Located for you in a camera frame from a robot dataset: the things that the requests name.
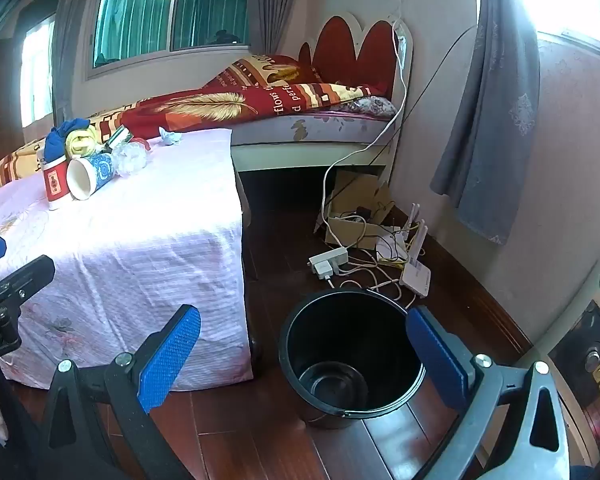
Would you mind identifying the white bed with red headboard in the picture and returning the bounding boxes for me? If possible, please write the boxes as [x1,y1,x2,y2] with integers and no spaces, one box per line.
[230,14,415,183]

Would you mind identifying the white modem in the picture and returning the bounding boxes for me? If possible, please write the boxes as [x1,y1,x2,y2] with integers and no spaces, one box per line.
[377,232,409,262]

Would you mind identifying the cardboard box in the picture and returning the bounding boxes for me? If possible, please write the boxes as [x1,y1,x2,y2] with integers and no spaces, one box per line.
[314,170,416,251]

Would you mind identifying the floral pillow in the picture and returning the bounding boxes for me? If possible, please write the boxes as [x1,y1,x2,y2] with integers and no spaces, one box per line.
[327,95,398,117]

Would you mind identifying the narrow bright window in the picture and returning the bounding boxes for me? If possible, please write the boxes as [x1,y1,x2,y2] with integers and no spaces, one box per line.
[17,12,57,128]

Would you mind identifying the large bright window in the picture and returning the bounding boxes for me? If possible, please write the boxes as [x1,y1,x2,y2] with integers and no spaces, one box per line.
[472,0,600,56]

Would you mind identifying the grey patterned curtain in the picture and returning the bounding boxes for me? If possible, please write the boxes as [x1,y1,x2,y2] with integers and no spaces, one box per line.
[430,0,543,247]

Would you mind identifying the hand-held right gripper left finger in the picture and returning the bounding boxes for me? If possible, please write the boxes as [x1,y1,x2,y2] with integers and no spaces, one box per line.
[32,304,202,480]

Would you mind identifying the brown wooden door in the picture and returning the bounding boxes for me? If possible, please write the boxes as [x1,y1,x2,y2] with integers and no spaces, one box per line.
[0,35,26,181]

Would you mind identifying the clear plastic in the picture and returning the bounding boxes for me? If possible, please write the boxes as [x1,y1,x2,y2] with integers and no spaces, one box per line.
[111,140,151,178]

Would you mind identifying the black cable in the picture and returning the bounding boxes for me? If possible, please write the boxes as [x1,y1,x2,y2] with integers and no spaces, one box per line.
[370,25,481,167]

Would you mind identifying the white cable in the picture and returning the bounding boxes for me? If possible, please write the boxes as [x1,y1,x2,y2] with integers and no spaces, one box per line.
[321,0,413,251]

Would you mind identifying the white power strip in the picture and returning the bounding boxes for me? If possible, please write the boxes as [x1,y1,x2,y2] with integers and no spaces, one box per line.
[308,247,349,281]

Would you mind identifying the bed with red blanket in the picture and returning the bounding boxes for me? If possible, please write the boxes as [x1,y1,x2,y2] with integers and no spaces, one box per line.
[0,54,381,201]

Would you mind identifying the white bedside cabinet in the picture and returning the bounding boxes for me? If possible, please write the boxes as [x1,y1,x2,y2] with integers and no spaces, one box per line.
[527,254,600,468]

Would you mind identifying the black plastic bucket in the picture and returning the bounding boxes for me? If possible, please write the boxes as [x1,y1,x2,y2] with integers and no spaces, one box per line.
[278,287,427,431]

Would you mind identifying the yellow cloth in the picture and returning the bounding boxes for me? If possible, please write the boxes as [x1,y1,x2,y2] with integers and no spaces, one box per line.
[66,129,101,158]

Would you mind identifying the red paper cup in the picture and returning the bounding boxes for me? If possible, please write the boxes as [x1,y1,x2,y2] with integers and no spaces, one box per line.
[42,155,71,211]

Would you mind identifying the white router with antennas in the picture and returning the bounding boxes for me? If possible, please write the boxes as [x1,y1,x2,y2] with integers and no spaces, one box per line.
[400,202,432,301]

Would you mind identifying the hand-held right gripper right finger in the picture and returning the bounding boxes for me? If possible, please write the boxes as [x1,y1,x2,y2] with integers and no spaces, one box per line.
[405,305,573,480]

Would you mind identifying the blue cloth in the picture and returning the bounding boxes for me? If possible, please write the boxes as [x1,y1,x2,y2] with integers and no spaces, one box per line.
[44,119,91,161]

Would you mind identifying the table with white cloth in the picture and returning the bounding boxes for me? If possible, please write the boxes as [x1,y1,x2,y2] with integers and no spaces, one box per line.
[0,129,255,392]

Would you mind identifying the window with green curtain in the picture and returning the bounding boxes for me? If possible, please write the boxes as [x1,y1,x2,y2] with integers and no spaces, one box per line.
[85,0,253,81]

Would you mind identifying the grey floral mattress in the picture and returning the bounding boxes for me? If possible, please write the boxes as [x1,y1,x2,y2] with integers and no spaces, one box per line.
[229,107,398,148]

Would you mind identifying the blue patterned paper cup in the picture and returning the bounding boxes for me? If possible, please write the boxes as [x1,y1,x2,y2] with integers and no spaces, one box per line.
[66,152,116,201]

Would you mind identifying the tangled white cables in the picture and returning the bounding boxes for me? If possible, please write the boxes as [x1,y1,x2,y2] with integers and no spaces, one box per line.
[330,255,421,311]

